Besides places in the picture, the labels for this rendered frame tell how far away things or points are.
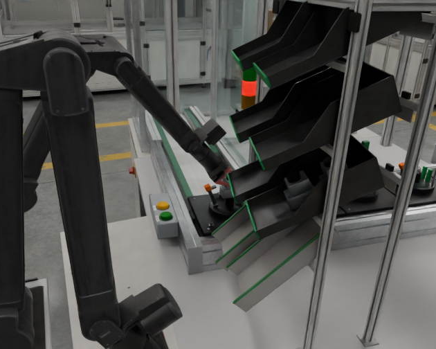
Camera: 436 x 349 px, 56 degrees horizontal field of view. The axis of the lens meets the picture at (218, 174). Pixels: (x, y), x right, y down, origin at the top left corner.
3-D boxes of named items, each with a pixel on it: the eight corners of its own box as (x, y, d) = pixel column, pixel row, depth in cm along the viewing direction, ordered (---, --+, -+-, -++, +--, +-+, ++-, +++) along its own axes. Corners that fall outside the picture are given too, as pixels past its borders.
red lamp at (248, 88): (244, 96, 141) (245, 82, 139) (239, 92, 146) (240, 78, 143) (257, 95, 142) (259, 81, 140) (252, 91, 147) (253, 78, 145)
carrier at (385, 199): (346, 218, 140) (352, 185, 134) (313, 185, 160) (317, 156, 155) (406, 209, 146) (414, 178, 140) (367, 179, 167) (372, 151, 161)
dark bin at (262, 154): (264, 172, 79) (250, 140, 76) (252, 146, 91) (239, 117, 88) (402, 111, 77) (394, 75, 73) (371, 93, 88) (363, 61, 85)
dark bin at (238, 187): (237, 205, 99) (224, 181, 96) (230, 180, 111) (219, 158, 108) (345, 158, 97) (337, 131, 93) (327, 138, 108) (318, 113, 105)
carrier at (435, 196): (407, 209, 146) (415, 178, 140) (367, 179, 167) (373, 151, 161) (462, 201, 152) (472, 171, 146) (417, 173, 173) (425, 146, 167)
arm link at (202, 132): (171, 130, 121) (186, 148, 117) (199, 103, 120) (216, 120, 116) (189, 147, 131) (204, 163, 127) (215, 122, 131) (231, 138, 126)
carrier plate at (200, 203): (203, 238, 127) (203, 233, 126) (187, 201, 148) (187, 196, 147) (275, 228, 133) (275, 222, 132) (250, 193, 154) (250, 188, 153)
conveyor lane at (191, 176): (203, 262, 131) (204, 236, 127) (163, 158, 204) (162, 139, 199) (286, 248, 138) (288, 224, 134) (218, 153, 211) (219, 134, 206)
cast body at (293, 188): (292, 211, 89) (281, 185, 86) (287, 201, 93) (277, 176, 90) (328, 196, 89) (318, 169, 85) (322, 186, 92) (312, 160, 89)
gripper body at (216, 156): (220, 154, 135) (206, 140, 132) (229, 168, 127) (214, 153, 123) (205, 167, 136) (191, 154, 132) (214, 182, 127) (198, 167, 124)
